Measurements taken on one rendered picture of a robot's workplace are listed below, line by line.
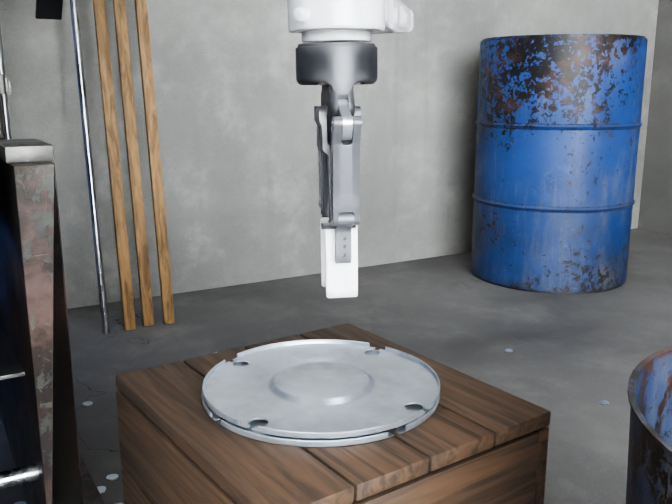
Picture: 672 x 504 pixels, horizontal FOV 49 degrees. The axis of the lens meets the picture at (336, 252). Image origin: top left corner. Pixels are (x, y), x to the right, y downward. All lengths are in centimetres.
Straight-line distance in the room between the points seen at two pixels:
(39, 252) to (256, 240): 176
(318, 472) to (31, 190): 52
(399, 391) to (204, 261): 183
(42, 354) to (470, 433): 57
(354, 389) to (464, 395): 14
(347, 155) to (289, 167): 211
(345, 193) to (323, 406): 30
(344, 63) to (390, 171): 233
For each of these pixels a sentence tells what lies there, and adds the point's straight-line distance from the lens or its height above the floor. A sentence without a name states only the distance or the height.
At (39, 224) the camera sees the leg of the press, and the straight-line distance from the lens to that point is 103.
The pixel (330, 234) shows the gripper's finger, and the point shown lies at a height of 58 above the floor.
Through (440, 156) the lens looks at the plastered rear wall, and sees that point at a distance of 312.
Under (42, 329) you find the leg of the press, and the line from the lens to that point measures 106.
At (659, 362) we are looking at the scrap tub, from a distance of 74.
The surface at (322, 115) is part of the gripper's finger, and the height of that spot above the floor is 69.
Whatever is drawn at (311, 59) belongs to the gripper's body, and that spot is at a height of 74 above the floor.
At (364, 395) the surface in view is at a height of 36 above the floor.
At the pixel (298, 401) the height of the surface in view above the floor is 36.
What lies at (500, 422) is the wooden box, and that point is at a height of 35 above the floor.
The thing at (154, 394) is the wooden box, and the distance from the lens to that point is 94.
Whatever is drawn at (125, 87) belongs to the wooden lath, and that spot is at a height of 71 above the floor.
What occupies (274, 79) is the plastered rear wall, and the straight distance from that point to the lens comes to 271.
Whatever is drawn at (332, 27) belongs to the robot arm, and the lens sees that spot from 66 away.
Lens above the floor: 72
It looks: 13 degrees down
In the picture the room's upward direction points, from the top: straight up
